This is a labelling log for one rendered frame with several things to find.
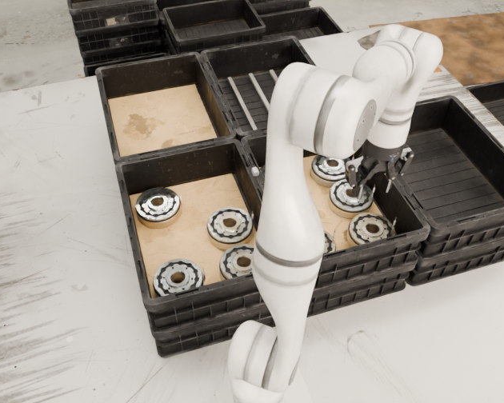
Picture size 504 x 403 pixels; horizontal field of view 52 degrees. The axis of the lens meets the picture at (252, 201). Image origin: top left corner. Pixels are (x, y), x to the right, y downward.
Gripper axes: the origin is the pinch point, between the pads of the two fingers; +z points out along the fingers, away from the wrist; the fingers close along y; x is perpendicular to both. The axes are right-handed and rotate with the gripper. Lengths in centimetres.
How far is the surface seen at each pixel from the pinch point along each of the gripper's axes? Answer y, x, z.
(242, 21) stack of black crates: 21, 160, 51
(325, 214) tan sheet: -4.1, 9.4, 17.3
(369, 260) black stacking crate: -2.0, -8.1, 13.2
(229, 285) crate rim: -32.7, -9.1, 7.3
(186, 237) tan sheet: -36.8, 12.2, 17.2
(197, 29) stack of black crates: -1, 159, 51
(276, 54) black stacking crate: 5, 69, 12
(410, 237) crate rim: 5.8, -8.9, 7.3
